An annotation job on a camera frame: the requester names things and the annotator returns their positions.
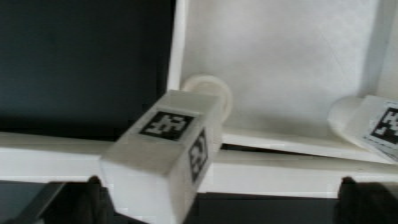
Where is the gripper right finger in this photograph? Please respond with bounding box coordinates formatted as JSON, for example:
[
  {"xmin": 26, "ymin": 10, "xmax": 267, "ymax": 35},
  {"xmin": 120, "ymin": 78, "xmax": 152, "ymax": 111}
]
[{"xmin": 333, "ymin": 177, "xmax": 398, "ymax": 224}]

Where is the white square tabletop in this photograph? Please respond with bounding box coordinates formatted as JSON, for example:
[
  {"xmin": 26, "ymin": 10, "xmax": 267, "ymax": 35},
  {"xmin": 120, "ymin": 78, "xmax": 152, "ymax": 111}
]
[{"xmin": 168, "ymin": 0, "xmax": 398, "ymax": 163}]

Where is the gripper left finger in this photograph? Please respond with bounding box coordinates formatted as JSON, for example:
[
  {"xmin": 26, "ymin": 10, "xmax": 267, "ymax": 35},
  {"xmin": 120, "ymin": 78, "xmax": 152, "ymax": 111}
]
[{"xmin": 11, "ymin": 175, "xmax": 114, "ymax": 224}]

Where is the white obstacle fence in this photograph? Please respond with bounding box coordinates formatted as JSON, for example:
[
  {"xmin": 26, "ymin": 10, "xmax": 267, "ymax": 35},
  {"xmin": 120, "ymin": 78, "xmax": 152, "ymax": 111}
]
[{"xmin": 0, "ymin": 132, "xmax": 398, "ymax": 198}]

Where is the white table leg with tag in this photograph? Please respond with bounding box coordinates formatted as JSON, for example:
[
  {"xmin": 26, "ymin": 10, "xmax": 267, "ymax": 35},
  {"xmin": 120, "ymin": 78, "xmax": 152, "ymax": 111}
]
[{"xmin": 328, "ymin": 95, "xmax": 398, "ymax": 165}]

